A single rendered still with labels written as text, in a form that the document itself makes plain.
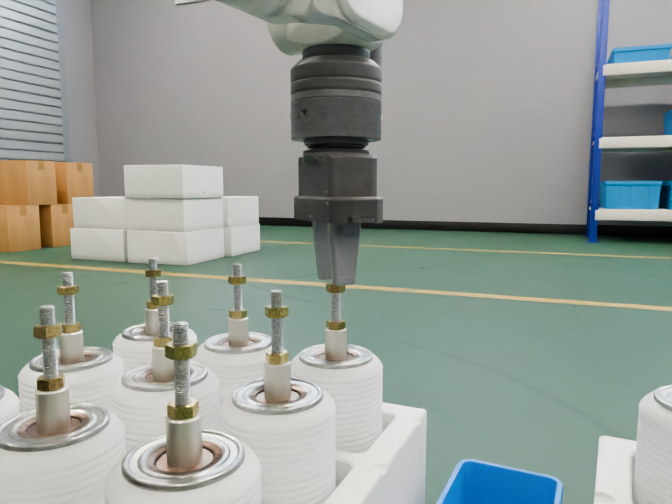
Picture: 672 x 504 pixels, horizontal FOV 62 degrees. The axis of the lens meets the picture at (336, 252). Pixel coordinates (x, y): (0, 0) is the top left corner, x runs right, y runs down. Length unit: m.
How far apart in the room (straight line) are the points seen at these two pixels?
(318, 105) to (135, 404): 0.30
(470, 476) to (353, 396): 0.20
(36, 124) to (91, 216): 3.46
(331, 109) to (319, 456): 0.29
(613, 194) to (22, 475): 4.52
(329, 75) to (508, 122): 4.97
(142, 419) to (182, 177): 2.62
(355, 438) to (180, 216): 2.62
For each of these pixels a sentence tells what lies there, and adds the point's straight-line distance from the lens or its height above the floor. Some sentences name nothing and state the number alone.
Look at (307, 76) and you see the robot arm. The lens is 0.53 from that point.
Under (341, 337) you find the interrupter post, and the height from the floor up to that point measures 0.27.
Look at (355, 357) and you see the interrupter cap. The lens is 0.57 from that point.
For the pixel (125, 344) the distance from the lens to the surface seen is 0.68.
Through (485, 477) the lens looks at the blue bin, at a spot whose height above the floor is 0.11.
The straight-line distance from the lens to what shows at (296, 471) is 0.46.
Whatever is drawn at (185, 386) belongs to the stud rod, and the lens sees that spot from 0.37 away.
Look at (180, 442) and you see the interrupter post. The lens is 0.37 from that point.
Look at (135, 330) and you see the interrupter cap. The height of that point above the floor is 0.25.
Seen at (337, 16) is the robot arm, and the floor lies 0.56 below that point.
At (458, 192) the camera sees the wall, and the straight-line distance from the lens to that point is 5.49.
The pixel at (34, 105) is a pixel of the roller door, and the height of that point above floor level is 1.28.
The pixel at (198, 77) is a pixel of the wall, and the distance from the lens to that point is 6.73.
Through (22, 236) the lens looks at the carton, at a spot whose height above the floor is 0.10.
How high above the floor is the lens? 0.42
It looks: 7 degrees down
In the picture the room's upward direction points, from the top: straight up
